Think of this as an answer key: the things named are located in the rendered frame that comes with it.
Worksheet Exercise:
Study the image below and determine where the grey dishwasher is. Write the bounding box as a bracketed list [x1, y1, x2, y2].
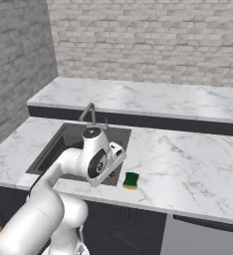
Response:
[159, 213, 233, 255]

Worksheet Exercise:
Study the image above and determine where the dark dishwasher handle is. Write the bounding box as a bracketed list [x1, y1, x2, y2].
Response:
[172, 214, 233, 235]

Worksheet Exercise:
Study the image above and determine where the dark cupboard front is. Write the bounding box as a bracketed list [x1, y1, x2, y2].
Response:
[0, 183, 168, 255]

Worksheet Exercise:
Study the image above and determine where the green and yellow sponge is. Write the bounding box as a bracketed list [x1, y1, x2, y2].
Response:
[121, 170, 140, 191]

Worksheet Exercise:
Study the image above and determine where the dark grey sink basin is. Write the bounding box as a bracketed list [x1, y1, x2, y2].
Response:
[25, 122, 132, 187]

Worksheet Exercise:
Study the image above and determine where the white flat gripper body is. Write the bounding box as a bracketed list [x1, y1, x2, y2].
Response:
[87, 149, 127, 188]

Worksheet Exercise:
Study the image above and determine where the grey metal tap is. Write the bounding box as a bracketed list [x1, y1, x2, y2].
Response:
[78, 102, 110, 131]

